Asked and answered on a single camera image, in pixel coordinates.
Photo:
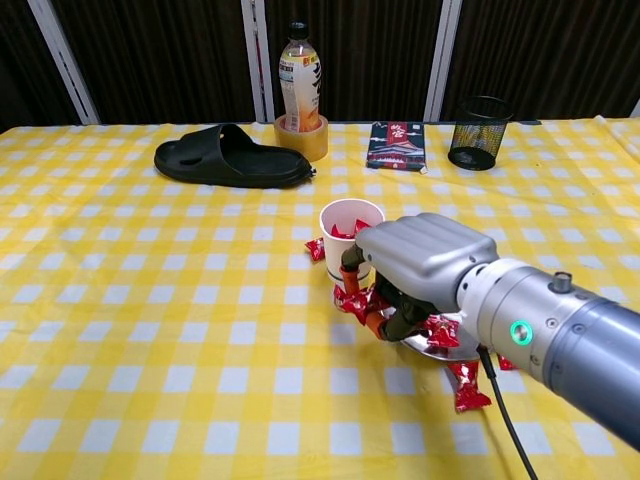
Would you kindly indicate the yellow white checkered tablecloth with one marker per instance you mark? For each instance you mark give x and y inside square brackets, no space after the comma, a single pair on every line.
[150,300]

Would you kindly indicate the red candy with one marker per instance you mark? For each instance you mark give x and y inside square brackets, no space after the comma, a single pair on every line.
[442,332]
[356,301]
[342,231]
[506,362]
[467,387]
[361,225]
[316,248]

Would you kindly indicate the white paper cup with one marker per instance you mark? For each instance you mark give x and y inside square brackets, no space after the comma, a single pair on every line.
[332,260]

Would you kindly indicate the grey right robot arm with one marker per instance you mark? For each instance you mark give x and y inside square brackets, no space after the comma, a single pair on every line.
[575,330]

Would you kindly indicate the drink bottle with orange label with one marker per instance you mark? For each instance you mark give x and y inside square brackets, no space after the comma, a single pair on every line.
[299,75]

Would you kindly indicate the black rubber slipper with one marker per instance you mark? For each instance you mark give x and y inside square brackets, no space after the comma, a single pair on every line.
[260,167]

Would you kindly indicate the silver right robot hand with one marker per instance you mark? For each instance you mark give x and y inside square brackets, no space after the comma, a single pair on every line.
[430,255]

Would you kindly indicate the brown packing tape roll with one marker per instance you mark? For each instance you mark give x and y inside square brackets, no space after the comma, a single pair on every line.
[300,145]

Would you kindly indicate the dark corrugated partition panel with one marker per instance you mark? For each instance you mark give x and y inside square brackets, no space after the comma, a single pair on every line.
[20,60]
[150,50]
[550,50]
[370,50]

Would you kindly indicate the dark blue printed box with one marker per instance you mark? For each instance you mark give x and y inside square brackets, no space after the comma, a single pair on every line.
[395,150]

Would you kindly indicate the white partition frame post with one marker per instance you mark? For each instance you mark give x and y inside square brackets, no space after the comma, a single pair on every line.
[442,60]
[636,107]
[64,65]
[256,50]

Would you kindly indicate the silver metal plate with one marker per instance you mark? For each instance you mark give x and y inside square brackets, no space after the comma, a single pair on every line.
[450,355]

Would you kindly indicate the black mesh pen holder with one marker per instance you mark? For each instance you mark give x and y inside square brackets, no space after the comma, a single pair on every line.
[475,135]

